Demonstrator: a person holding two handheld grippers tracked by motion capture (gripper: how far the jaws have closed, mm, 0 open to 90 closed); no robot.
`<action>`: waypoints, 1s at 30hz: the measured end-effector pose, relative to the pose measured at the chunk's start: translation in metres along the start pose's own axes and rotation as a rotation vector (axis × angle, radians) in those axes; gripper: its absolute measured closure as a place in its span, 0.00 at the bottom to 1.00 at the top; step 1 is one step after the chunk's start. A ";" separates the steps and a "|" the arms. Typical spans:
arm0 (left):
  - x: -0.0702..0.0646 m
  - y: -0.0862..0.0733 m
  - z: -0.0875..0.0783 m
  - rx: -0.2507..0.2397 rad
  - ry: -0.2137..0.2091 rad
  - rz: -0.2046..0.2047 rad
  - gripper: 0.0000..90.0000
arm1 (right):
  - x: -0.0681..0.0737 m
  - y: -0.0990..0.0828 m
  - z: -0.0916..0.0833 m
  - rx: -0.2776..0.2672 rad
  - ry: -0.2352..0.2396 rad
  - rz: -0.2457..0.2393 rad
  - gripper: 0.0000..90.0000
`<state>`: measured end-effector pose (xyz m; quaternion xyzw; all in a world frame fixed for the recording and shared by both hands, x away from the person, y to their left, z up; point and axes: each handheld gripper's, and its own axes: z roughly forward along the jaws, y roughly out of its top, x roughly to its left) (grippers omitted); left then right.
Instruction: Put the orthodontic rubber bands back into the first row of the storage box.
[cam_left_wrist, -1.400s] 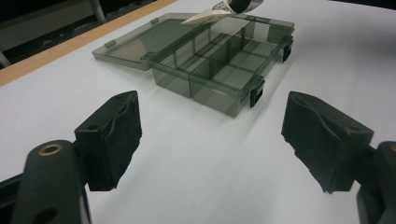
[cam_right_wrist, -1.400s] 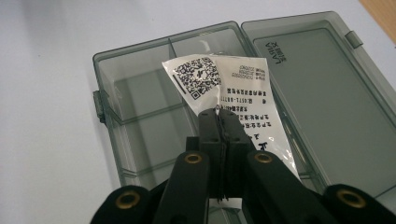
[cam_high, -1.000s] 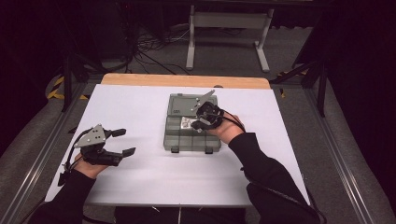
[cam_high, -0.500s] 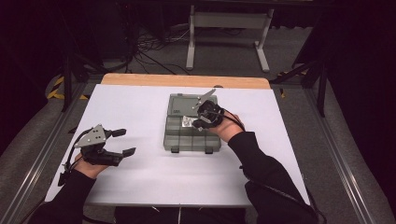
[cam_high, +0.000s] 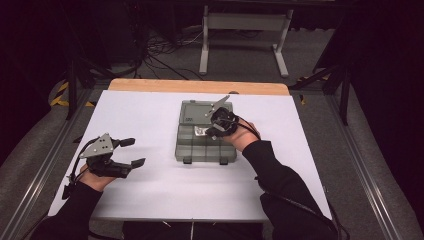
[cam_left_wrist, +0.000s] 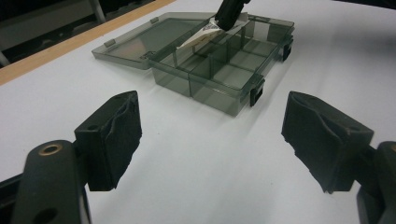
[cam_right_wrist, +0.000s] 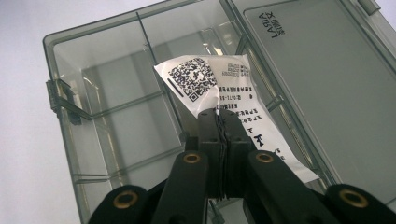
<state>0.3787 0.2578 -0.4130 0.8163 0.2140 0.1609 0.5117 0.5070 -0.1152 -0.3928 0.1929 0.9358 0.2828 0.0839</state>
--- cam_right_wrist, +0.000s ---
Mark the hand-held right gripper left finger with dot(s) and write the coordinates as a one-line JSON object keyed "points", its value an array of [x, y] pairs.
{"points": [[211, 155]]}

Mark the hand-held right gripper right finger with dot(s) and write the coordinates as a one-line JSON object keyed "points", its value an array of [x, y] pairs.
{"points": [[239, 161]]}

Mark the white printed paper slip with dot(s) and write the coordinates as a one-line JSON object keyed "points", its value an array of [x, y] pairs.
{"points": [[236, 90]]}

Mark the translucent grey plastic compartment box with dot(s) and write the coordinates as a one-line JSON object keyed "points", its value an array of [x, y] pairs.
{"points": [[327, 93]]}

